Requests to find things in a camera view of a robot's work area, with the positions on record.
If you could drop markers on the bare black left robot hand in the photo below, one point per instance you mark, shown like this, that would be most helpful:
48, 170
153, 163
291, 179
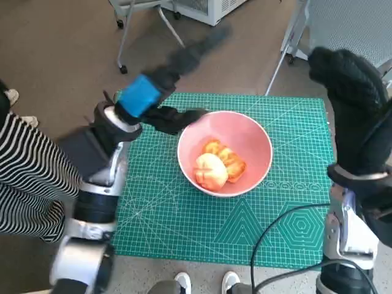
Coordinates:
141, 95

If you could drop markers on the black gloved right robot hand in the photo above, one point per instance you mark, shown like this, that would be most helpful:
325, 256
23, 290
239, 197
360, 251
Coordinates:
358, 122

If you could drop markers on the round toy bread bun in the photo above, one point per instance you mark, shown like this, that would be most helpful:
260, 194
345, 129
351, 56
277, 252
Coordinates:
211, 174

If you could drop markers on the pink bowl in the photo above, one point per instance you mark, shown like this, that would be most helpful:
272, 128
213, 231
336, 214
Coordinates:
245, 137

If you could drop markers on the long braided toy bread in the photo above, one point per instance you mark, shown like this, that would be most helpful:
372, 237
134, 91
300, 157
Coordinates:
234, 165

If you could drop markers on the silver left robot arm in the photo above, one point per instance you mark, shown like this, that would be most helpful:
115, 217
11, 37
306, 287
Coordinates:
98, 205

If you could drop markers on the grey chair with casters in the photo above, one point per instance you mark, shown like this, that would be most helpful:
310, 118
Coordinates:
123, 69

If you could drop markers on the grey mesh chair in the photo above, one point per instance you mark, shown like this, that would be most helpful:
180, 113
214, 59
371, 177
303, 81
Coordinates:
337, 24

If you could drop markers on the white mesh-sided cabinet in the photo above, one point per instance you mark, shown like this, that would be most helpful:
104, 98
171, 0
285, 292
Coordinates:
211, 12

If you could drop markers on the person's foot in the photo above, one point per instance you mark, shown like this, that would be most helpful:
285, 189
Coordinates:
29, 120
11, 95

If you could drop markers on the green cutting mat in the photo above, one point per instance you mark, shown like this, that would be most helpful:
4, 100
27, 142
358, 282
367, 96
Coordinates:
171, 220

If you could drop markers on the person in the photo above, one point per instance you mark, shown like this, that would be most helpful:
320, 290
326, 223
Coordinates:
27, 171

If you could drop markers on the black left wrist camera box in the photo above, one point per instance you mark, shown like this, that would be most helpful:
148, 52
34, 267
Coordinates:
88, 150

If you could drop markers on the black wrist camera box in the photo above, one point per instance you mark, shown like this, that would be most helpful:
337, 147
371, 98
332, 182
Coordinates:
379, 214
88, 150

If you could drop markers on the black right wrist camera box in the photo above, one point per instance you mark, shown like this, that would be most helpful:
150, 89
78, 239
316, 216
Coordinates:
379, 214

